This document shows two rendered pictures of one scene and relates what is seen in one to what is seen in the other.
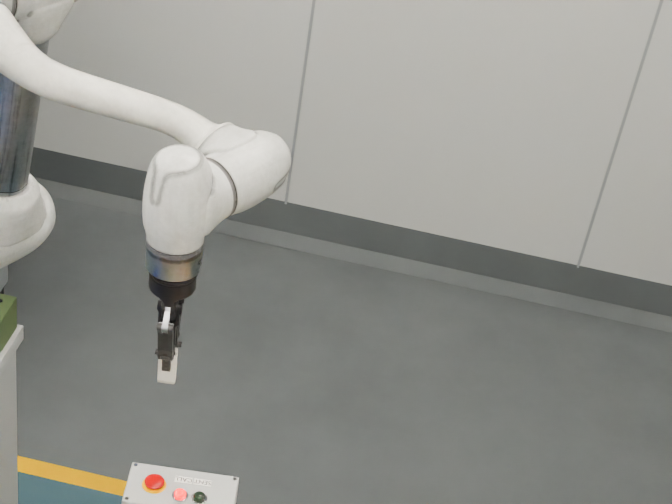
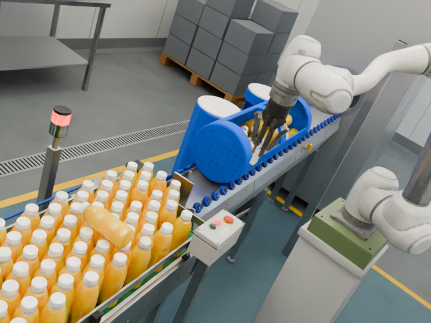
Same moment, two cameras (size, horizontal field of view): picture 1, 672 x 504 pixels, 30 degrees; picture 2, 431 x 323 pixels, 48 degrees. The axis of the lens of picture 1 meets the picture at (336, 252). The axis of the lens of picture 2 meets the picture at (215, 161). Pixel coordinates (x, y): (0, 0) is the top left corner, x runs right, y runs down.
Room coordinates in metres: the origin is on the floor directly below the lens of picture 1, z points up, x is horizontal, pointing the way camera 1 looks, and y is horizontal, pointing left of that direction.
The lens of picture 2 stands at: (2.02, -1.13, 2.07)
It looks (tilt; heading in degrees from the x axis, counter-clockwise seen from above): 28 degrees down; 113
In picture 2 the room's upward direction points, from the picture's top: 22 degrees clockwise
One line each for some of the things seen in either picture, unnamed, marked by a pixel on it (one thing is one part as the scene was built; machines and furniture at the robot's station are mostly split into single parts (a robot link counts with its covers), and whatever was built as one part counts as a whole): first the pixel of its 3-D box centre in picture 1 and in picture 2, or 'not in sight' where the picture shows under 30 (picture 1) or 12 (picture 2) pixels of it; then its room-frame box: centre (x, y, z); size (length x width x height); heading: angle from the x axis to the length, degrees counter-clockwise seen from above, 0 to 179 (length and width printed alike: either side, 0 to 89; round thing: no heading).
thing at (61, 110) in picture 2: not in sight; (58, 128); (0.92, 0.00, 1.18); 0.06 x 0.06 x 0.16
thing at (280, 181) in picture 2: not in sight; (285, 172); (1.12, 2.43, 0.31); 0.06 x 0.06 x 0.63; 2
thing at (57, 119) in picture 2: not in sight; (61, 116); (0.92, 0.00, 1.23); 0.06 x 0.06 x 0.04
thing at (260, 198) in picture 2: not in sight; (247, 225); (1.30, 1.45, 0.31); 0.06 x 0.06 x 0.63; 2
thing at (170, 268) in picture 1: (174, 254); (284, 93); (1.56, 0.25, 1.62); 0.09 x 0.09 x 0.06
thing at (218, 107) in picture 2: not in sight; (220, 107); (0.90, 1.24, 1.03); 0.28 x 0.28 x 0.01
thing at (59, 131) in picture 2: not in sight; (58, 127); (0.92, 0.00, 1.18); 0.06 x 0.06 x 0.05
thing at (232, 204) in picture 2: not in sight; (265, 160); (1.23, 1.45, 0.79); 2.17 x 0.29 x 0.34; 92
